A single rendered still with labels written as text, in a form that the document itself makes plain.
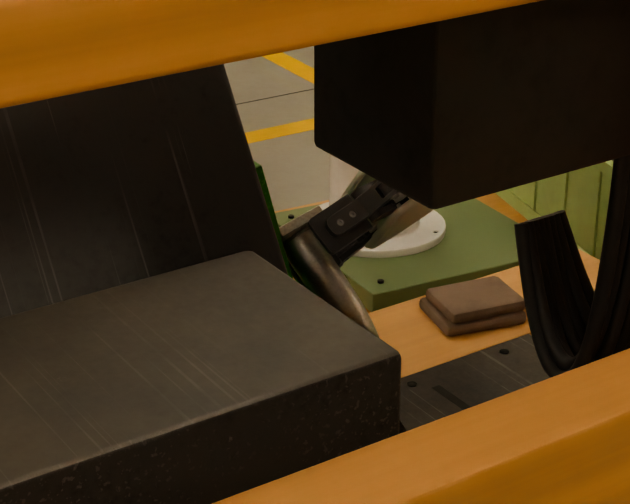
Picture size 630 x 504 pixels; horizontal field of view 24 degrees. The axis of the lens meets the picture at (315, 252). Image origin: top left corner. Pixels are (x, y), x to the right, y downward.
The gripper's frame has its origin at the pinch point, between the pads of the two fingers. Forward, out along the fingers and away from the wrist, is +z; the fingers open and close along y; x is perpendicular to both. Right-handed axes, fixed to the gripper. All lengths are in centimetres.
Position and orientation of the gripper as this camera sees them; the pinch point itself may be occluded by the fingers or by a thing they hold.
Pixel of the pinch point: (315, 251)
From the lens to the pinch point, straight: 113.5
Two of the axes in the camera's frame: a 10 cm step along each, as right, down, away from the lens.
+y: 2.2, -3.1, -9.2
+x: 6.0, 7.9, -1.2
